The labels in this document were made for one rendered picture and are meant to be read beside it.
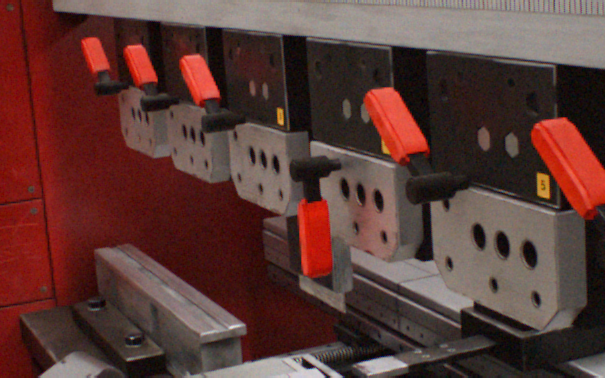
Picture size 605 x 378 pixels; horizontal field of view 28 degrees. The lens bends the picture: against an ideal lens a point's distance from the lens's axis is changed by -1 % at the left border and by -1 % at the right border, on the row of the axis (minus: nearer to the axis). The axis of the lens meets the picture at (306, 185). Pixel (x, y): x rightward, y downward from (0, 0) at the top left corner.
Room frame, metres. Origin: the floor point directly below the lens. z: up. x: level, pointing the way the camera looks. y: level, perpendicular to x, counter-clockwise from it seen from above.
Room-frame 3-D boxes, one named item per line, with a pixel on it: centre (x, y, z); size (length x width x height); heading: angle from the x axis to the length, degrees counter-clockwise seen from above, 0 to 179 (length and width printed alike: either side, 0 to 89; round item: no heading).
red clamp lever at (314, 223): (0.96, -0.01, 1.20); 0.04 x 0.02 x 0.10; 113
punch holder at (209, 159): (1.33, 0.09, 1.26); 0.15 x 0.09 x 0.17; 23
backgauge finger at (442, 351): (1.18, -0.16, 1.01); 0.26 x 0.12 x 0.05; 113
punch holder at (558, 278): (0.78, -0.15, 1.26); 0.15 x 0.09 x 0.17; 23
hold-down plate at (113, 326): (1.65, 0.29, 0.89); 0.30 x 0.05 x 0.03; 23
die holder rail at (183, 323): (1.63, 0.21, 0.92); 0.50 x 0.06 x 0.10; 23
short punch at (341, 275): (1.12, -0.01, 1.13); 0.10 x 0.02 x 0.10; 23
